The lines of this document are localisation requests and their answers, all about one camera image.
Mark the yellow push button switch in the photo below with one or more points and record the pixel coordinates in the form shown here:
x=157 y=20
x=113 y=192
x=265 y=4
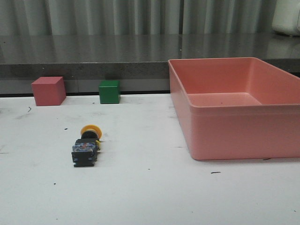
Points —
x=85 y=149

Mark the green cube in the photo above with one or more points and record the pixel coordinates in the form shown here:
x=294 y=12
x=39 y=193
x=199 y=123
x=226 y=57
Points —
x=109 y=92

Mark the dark grey counter shelf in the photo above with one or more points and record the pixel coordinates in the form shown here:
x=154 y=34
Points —
x=138 y=62

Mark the pink plastic bin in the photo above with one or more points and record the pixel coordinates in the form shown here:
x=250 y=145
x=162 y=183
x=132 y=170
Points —
x=236 y=108

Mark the pink cube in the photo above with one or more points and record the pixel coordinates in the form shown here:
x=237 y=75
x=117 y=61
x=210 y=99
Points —
x=49 y=91

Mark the grey curtain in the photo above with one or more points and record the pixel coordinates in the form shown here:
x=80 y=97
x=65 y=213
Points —
x=134 y=17

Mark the white appliance in background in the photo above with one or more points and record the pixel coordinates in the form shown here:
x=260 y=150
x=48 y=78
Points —
x=286 y=19

